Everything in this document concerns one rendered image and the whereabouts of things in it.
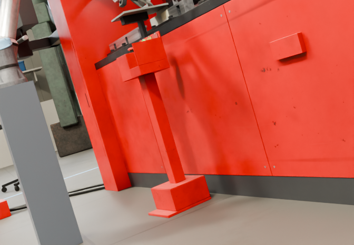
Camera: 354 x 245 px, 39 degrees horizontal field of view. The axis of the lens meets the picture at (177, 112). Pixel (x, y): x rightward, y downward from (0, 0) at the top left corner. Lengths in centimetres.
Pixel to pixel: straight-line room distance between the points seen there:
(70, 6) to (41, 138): 138
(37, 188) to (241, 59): 107
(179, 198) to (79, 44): 150
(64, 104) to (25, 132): 609
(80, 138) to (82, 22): 514
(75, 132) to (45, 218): 618
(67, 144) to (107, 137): 512
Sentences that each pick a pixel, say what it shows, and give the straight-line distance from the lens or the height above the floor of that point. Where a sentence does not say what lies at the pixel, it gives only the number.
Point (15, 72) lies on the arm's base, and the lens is 240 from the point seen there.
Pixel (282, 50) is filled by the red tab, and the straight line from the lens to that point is 183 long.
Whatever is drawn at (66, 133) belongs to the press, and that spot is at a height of 37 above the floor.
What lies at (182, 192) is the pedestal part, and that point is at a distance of 237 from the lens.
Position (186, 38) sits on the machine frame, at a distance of 236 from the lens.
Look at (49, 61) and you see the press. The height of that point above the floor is 157.
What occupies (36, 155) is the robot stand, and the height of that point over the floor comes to 45.
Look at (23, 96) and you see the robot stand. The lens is 235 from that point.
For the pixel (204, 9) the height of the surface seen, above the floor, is 85.
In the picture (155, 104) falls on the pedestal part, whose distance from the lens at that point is 240.
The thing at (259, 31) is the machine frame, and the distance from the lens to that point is 193.
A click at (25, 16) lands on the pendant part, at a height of 130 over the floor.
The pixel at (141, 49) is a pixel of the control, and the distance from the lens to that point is 234.
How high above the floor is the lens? 56
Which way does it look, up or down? 3 degrees down
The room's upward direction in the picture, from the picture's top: 16 degrees counter-clockwise
